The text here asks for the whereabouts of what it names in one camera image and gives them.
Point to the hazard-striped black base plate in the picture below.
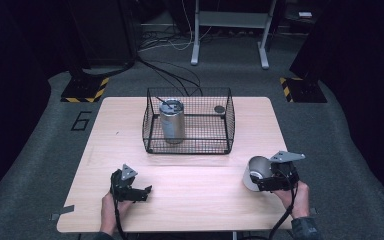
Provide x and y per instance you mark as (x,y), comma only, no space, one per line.
(85,90)
(301,90)

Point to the person's right hand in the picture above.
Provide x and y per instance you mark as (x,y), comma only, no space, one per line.
(296,200)

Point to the dark round disc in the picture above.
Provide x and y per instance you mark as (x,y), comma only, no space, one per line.
(219,109)

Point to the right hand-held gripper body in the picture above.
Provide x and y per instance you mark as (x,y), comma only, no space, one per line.
(285,170)

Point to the black straw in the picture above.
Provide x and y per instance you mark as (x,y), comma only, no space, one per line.
(164,102)

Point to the white metal desk frame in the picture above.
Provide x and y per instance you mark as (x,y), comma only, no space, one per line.
(233,20)

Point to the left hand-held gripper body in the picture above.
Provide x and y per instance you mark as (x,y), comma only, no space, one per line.
(124,181)

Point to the person's left hand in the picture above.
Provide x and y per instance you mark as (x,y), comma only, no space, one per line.
(110,211)

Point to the black cabinet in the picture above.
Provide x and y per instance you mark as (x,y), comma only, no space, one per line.
(100,30)

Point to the grey tape strip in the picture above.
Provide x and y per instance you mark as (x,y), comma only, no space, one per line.
(61,211)

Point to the tall steel tumbler with lid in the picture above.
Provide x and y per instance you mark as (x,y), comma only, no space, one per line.
(172,121)

